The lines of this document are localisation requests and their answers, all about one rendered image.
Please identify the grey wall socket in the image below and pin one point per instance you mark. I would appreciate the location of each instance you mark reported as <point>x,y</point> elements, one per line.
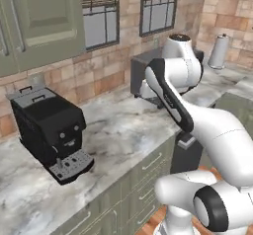
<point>155,43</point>
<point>36,80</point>

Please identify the dark grey dishwasher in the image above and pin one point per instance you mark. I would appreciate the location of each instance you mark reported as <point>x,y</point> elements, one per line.
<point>186,158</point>

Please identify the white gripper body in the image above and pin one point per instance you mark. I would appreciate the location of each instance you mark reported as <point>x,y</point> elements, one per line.
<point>148,91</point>

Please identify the dark grey toaster oven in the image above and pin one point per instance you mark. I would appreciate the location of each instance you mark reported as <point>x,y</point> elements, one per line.
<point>140,69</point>

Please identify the white paper towel roll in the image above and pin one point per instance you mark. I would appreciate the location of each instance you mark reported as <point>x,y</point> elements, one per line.
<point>218,51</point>

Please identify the black coffee machine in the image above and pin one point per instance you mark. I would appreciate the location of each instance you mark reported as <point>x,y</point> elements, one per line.
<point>49,123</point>

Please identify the dark framed window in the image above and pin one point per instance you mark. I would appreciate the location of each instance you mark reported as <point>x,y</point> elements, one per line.
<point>158,12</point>
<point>100,21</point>

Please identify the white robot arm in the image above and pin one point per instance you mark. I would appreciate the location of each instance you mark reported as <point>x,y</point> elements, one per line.
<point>217,137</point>

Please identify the green base cupboard door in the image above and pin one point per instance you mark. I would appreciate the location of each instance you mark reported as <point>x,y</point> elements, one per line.
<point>110,219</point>

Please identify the green drawer front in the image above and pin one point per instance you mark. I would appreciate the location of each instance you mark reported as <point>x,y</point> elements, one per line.
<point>154,166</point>
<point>141,220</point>
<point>145,188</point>

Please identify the green wall cupboard door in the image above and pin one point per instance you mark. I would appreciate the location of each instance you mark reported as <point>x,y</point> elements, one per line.
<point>49,18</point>
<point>4,61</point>

